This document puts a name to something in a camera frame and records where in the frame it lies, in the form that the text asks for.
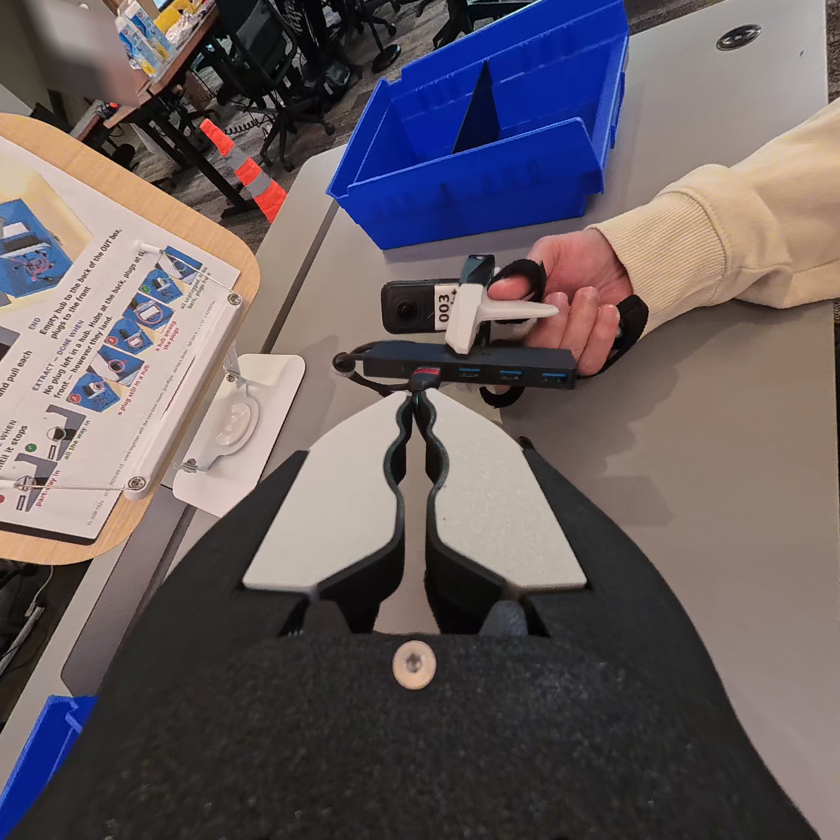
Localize printed instruction sheet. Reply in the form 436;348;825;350
0;134;242;546

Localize orange traffic cone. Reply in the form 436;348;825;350
199;118;290;225

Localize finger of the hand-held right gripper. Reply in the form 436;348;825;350
444;282;491;358

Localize person's right hand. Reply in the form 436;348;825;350
489;230;635;377

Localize black office chair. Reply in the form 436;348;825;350
341;0;404;73
210;0;342;172

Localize person's right forearm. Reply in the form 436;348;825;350
584;98;840;309

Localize blue white packages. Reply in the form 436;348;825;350
115;0;217;76

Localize blue plastic bin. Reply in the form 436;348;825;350
327;0;631;252
0;694;99;837

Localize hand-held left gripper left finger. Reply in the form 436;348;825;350
241;390;414;636

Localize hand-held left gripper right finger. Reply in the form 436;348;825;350
420;389;588;636

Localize wooden desk black legs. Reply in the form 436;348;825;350
66;0;263;217

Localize black red usb cable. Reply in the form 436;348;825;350
407;363;443;414

